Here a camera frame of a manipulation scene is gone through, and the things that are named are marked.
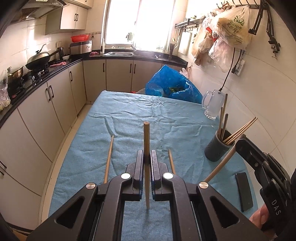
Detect beige lower kitchen cabinets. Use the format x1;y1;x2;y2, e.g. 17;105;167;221
1;70;189;230

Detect beige kitchen cabinets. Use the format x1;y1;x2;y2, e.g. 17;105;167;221
1;70;189;230
45;0;94;35

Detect kitchen window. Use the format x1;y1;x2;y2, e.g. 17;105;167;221
102;1;188;53

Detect beige upper kitchen cabinets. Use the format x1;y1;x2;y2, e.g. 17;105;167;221
45;0;94;35

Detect right human hand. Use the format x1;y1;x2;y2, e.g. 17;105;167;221
249;204;269;229

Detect black flat remote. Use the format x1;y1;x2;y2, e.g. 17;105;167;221
235;172;253;212

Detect short centre wooden chopstick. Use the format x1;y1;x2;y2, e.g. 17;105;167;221
168;149;176;174

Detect long centre wooden chopstick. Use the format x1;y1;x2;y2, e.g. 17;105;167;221
225;117;259;146

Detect grey perforated utensil holder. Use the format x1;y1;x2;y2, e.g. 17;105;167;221
204;131;235;162

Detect blue towel table cover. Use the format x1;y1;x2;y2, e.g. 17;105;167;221
49;91;248;240

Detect right group short chopstick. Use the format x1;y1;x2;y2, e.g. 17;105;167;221
221;113;229;141

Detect right group outer chopstick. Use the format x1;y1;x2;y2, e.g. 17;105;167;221
218;107;224;137

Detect right group thick chopstick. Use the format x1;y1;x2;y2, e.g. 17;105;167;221
219;93;228;139

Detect clear glass mug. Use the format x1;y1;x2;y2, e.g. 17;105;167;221
201;89;225;120

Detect blue plastic bag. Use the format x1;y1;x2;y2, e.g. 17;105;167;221
145;65;203;104

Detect metal cooking pot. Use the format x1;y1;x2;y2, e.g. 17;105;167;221
8;66;23;95

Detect black wok pan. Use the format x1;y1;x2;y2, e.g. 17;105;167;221
26;44;59;70

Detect hanging plastic bags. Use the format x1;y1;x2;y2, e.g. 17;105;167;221
191;6;251;72

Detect red basin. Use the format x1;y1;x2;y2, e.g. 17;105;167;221
71;34;89;43

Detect range hood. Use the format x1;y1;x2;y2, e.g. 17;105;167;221
11;0;66;24

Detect black power cable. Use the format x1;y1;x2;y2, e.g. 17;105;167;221
218;47;243;92

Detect wall utensil rack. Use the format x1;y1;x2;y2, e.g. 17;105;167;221
175;16;205;32

